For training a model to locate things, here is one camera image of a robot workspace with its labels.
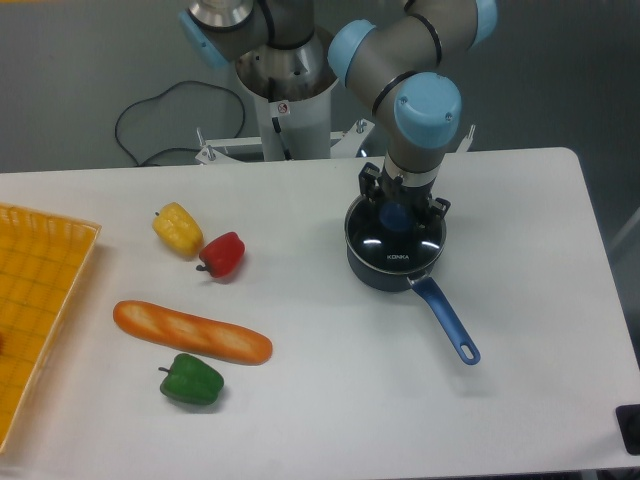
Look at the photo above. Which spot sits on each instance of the red bell pepper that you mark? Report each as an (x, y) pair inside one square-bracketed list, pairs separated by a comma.
[(222, 255)]

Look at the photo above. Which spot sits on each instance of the green bell pepper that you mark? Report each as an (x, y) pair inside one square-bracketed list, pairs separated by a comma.
[(190, 380)]

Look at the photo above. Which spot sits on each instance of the black device at table edge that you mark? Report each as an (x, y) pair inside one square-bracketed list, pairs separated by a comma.
[(628, 417)]

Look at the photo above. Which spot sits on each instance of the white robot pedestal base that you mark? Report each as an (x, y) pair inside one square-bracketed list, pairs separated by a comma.
[(295, 120)]

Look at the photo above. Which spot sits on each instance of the dark blue saucepan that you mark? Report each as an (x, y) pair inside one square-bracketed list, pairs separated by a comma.
[(424, 285)]

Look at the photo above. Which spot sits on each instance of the orange baguette bread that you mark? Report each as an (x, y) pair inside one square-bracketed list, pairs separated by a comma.
[(192, 334)]

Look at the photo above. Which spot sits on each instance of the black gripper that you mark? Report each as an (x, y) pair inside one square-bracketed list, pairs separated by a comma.
[(396, 188)]

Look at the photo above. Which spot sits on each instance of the yellow woven basket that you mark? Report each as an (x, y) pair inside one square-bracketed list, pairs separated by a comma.
[(43, 256)]

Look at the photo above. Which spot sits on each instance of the glass lid with blue knob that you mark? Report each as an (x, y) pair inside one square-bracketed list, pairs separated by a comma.
[(388, 238)]

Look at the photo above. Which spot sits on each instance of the yellow bell pepper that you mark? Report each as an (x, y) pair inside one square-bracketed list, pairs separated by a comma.
[(177, 229)]

